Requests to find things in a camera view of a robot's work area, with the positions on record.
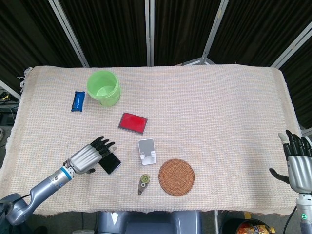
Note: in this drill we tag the folding screen partition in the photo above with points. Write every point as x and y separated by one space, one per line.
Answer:
156 31

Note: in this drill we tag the black smartphone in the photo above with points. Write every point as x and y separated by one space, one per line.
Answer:
111 164

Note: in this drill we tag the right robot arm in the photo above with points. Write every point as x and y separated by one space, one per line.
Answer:
304 212

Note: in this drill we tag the white phone stand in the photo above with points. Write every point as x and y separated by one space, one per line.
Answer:
147 152

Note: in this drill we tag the snack bag in bin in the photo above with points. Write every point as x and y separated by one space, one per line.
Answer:
254 228

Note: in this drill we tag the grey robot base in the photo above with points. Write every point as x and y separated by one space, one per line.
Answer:
148 223

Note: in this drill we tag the green plastic bucket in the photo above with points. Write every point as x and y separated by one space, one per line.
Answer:
103 89

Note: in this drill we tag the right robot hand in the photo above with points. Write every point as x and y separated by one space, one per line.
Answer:
298 168

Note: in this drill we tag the green correction tape dispenser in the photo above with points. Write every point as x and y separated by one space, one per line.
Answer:
142 184

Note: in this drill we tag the beige woven tablecloth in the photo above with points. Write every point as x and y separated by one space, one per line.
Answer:
170 109

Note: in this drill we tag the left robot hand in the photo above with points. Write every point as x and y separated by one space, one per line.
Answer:
84 156

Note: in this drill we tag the red ink pad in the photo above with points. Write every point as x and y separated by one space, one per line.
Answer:
133 123

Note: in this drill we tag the woven rattan coaster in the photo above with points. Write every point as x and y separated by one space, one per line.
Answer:
176 177

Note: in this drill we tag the blue snack packet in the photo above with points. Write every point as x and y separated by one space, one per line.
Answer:
78 101

